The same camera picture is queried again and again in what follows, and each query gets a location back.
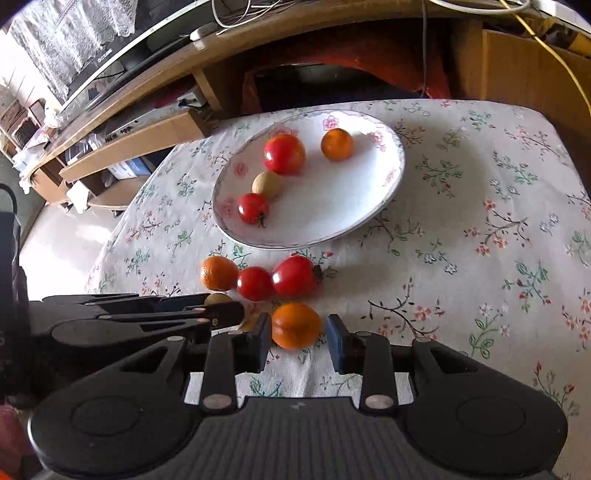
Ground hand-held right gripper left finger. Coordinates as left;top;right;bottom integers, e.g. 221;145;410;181
106;313;274;411

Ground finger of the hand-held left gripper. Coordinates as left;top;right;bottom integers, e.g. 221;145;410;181
50;302;246;352
30;292;211;325

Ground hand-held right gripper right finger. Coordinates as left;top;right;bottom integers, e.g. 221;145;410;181
324;314;490;411

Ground orange tangerine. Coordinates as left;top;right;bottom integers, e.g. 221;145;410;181
200;256;240;291
271;302;322;350
321;128;355;162

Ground small red tomato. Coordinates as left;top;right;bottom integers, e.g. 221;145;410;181
237;193;271;227
236;266;274;302

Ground medium red tomato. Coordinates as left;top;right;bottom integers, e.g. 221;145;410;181
271;255;324;299

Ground white floral plate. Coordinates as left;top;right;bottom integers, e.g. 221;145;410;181
211;110;407;250

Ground large red tomato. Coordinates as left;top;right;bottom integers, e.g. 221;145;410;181
263;134;307;176

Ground floral tablecloth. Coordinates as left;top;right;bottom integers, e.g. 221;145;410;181
85;98;591;480

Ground blue and white box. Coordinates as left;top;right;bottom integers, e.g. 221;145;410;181
108;157;153;181

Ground wooden TV stand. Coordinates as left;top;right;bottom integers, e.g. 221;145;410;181
18;0;591;217

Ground silver media player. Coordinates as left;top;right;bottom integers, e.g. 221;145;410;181
99;90;208;144

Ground black television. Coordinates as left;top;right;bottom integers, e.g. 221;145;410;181
9;0;218;121

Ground white lace cloth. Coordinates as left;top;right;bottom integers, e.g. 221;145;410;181
9;0;139;100

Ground white cable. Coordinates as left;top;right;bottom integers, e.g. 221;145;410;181
211;0;296;28

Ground thin black cable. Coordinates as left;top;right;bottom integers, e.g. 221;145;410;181
419;0;429;99

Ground yellow cable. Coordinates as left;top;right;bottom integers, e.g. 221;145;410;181
499;0;591;109

